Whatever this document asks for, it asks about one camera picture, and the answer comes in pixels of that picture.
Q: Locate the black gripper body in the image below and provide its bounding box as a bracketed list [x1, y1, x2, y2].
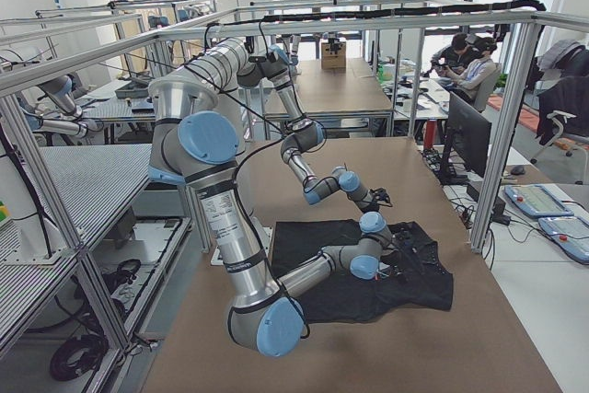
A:
[363, 188, 392, 213]
[379, 229, 416, 284]

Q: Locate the black t-shirt with print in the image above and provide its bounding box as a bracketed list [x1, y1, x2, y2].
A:
[271, 219, 454, 323]

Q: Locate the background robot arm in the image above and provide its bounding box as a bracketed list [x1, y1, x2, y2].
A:
[16, 74, 104, 139]

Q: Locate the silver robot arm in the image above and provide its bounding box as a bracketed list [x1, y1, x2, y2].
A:
[148, 38, 401, 357]
[237, 45, 392, 213]

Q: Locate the red thermos bottle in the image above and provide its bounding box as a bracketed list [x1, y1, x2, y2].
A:
[423, 119, 437, 149]

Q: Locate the black Huawei monitor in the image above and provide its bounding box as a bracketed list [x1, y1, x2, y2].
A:
[437, 95, 491, 185]

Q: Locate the cardboard box on far table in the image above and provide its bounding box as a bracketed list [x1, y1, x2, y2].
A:
[320, 41, 346, 70]

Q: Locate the blue grey teach pendant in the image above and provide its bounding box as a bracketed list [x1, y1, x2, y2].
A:
[503, 184, 573, 219]

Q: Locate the person with VR headset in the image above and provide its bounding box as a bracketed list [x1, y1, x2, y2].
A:
[443, 37, 499, 112]

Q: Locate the person in dark jacket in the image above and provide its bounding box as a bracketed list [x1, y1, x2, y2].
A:
[430, 33, 477, 77]

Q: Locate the office chair with dark coat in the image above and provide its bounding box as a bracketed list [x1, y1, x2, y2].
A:
[528, 39, 588, 184]

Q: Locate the aluminium overhead frame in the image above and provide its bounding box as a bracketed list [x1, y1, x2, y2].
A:
[0, 0, 589, 357]

